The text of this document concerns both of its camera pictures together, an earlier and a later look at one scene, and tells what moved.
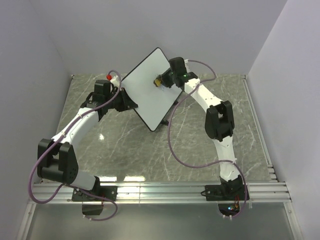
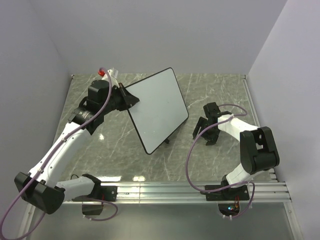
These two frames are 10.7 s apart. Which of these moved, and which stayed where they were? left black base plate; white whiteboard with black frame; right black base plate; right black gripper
Moved: white whiteboard with black frame; right black gripper
Stayed: left black base plate; right black base plate
